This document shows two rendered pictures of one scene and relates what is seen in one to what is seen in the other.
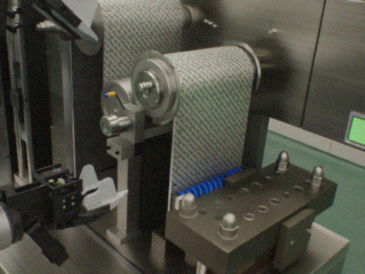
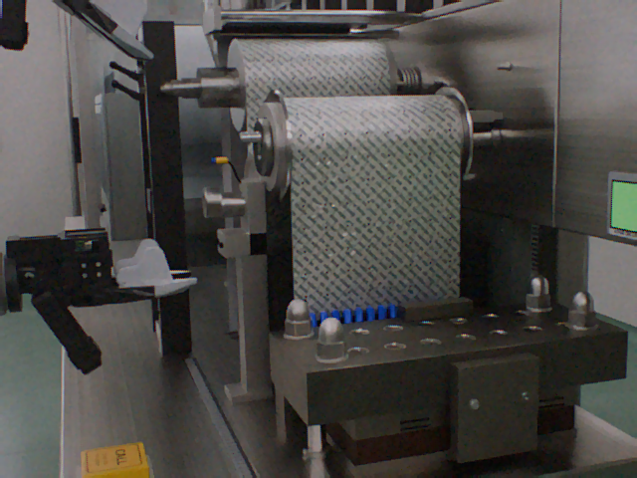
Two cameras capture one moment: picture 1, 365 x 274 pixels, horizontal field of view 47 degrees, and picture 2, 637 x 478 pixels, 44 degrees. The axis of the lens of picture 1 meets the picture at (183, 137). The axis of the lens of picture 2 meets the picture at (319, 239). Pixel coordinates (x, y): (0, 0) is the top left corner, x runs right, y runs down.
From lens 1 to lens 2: 0.52 m
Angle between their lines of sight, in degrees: 30
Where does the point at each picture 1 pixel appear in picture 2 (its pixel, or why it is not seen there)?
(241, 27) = (475, 76)
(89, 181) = not seen: hidden behind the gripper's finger
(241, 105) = (441, 185)
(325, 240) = (605, 445)
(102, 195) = (146, 272)
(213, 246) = (298, 367)
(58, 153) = not seen: hidden behind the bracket
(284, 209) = (470, 346)
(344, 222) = not seen: outside the picture
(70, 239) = (169, 391)
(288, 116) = (538, 209)
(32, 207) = (43, 267)
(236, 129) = (435, 228)
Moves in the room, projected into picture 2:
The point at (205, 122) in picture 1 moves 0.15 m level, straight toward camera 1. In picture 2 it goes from (357, 201) to (295, 216)
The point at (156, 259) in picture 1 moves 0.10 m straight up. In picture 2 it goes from (268, 425) to (265, 350)
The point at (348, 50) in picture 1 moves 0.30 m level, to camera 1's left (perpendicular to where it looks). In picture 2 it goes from (596, 64) to (358, 75)
